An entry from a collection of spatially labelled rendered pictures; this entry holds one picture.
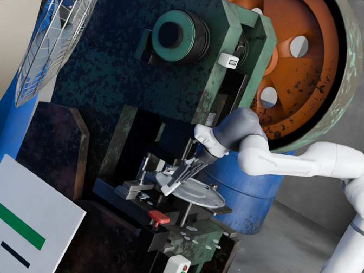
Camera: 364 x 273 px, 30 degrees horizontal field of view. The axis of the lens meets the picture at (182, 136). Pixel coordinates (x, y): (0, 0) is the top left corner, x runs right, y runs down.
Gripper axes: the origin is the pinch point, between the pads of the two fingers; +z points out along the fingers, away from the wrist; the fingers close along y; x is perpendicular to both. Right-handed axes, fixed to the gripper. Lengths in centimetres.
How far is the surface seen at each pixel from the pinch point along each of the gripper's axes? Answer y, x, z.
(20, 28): -103, 4, -49
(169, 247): 9.0, -13.3, 18.8
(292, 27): 69, 41, -51
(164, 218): 0.1, -7.2, 8.7
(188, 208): 28.7, -1.1, 14.7
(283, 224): 310, 27, 106
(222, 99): 36.7, 25.6, -19.3
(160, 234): 0.6, -10.2, 14.1
